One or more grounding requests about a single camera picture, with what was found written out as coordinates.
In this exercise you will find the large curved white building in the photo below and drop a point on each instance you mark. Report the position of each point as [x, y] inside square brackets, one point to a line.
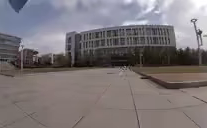
[124, 41]

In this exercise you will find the grey paved plaza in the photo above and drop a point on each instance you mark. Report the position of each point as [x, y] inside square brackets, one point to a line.
[101, 100]

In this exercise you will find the row of trees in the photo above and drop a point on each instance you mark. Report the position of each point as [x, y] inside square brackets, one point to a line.
[177, 56]

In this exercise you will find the red brick building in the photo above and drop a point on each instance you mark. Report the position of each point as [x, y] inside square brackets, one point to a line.
[28, 56]

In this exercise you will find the raised bare earth bed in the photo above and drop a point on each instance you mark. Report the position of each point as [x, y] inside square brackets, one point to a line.
[181, 74]

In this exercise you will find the pale pole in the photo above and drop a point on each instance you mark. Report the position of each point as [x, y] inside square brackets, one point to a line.
[21, 57]

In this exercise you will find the tall lamp pole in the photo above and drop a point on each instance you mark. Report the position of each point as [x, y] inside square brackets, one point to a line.
[198, 40]

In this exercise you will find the grey glass building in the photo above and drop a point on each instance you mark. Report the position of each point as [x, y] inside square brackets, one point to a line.
[2, 48]

